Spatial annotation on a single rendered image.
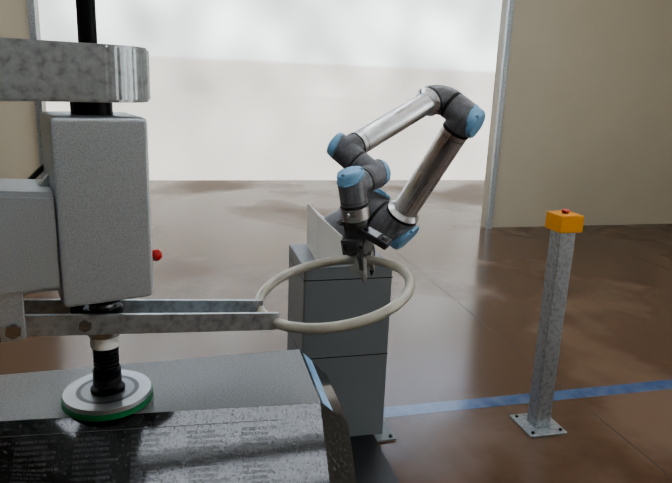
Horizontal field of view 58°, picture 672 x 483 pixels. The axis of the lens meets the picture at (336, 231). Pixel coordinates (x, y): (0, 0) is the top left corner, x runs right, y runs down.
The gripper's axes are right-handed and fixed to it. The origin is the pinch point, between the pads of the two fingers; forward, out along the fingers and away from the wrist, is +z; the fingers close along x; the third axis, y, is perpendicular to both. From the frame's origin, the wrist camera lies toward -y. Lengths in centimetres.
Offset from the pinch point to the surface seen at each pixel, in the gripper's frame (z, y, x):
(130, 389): -2, 29, 79
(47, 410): -3, 43, 94
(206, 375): 6, 23, 59
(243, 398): 6, 7, 64
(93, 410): -4, 29, 91
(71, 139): -67, 21, 81
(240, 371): 7, 17, 52
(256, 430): 11, -1, 69
